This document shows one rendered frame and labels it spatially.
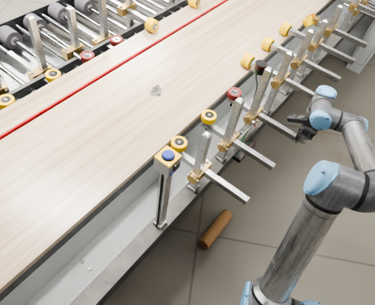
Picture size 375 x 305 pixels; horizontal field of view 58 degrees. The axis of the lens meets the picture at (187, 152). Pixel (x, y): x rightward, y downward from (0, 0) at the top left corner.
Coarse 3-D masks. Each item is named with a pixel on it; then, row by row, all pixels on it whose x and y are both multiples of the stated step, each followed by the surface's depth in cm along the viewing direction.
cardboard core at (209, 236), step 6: (222, 216) 234; (228, 216) 235; (216, 222) 231; (222, 222) 231; (228, 222) 235; (210, 228) 228; (216, 228) 228; (222, 228) 230; (204, 234) 225; (210, 234) 224; (216, 234) 226; (204, 240) 221; (210, 240) 223; (204, 246) 226
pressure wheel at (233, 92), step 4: (232, 88) 190; (236, 88) 191; (228, 92) 189; (232, 92) 189; (236, 92) 189; (240, 92) 189; (228, 96) 190; (232, 96) 187; (236, 96) 187; (240, 96) 189
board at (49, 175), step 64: (256, 0) 258; (320, 0) 270; (128, 64) 194; (192, 64) 201; (0, 128) 155; (64, 128) 159; (128, 128) 164; (0, 192) 136; (64, 192) 139; (0, 256) 121
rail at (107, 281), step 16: (320, 64) 262; (304, 80) 244; (288, 96) 225; (272, 112) 213; (256, 128) 202; (224, 160) 183; (192, 192) 170; (176, 208) 163; (144, 240) 151; (160, 240) 160; (128, 256) 146; (144, 256) 151; (112, 272) 141; (128, 272) 145; (96, 288) 137; (112, 288) 139; (80, 304) 132; (96, 304) 133
